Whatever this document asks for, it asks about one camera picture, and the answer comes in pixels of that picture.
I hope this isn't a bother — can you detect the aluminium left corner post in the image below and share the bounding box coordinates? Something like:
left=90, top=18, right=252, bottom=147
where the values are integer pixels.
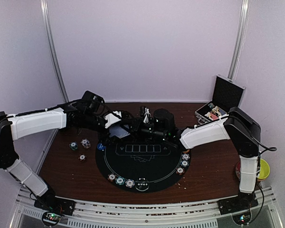
left=40, top=0, right=69, bottom=102

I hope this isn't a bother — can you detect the green 50 poker chip stack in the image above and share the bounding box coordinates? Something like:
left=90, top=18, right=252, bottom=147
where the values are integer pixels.
left=69, top=142, right=78, bottom=151

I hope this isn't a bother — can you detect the blue round blind button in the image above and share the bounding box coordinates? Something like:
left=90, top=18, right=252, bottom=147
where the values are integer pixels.
left=97, top=143, right=106, bottom=151

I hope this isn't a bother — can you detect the aluminium front rail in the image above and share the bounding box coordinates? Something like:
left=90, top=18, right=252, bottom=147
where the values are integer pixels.
left=7, top=187, right=285, bottom=228

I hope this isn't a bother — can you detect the aluminium corner post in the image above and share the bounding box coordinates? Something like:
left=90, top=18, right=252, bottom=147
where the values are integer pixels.
left=40, top=0, right=69, bottom=102
left=228, top=0, right=250, bottom=81

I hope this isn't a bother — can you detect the red patterned bowl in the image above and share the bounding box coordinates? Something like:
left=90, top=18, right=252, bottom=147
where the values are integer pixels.
left=235, top=161, right=241, bottom=180

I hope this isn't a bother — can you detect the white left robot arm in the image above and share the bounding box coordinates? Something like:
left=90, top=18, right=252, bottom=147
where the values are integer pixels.
left=0, top=91, right=114, bottom=211

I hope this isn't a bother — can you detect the aluminium right corner post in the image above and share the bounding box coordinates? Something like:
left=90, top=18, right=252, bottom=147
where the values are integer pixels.
left=228, top=0, right=250, bottom=81

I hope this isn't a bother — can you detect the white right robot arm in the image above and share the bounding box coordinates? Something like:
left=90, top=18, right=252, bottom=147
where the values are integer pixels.
left=130, top=107, right=261, bottom=210

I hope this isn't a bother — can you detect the red-white poker chip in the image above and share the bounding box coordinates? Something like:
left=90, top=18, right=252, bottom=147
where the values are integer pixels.
left=107, top=173, right=116, bottom=181
left=176, top=167, right=185, bottom=175

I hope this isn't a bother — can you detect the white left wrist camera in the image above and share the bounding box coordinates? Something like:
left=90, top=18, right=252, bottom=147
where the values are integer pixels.
left=104, top=111, right=122, bottom=129

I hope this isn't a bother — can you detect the red poker chip stack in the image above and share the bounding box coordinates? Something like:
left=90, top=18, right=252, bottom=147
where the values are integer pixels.
left=78, top=154, right=86, bottom=162

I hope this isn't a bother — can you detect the aluminium poker chip case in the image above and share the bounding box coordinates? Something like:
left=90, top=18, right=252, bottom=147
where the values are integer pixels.
left=195, top=75, right=246, bottom=124

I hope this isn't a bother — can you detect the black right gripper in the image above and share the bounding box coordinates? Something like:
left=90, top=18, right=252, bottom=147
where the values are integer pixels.
left=121, top=117, right=167, bottom=142

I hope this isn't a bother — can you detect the red card deck in case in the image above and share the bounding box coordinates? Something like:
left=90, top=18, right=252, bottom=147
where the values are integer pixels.
left=207, top=112, right=219, bottom=121

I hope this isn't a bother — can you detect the yellow-green plastic bowl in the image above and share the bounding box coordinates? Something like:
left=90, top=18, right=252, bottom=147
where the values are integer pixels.
left=258, top=159, right=270, bottom=180

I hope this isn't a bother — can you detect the blue-backed playing card deck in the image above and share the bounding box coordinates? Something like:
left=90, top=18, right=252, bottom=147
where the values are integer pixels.
left=109, top=126, right=130, bottom=139

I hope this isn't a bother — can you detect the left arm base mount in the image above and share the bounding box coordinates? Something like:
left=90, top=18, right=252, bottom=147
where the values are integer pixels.
left=34, top=198, right=76, bottom=216

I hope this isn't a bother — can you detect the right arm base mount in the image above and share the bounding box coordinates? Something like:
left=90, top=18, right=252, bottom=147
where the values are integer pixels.
left=217, top=196, right=258, bottom=215

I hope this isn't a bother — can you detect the black round poker mat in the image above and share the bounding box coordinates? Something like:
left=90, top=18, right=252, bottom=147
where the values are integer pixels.
left=95, top=136, right=191, bottom=193

